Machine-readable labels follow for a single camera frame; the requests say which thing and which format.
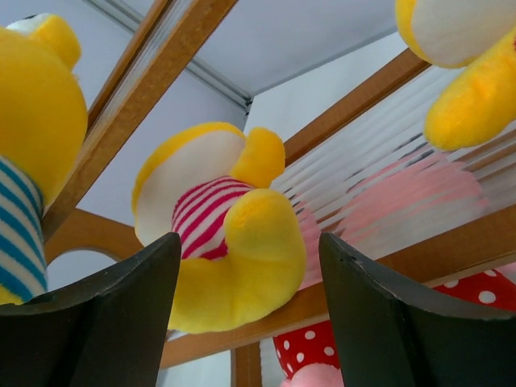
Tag wooden toy shelf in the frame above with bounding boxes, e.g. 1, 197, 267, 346
43, 1, 515, 386

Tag yellow plush blue stripes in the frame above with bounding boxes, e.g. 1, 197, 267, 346
1, 13, 88, 304

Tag yellow plush pink stripes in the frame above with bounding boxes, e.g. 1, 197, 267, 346
395, 0, 515, 151
131, 122, 306, 334

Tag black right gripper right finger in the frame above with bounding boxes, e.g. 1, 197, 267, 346
319, 233, 515, 387

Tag pink plush polka dots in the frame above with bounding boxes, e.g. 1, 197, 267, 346
336, 151, 516, 312

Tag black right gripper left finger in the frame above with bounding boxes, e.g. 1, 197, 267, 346
1, 233, 181, 387

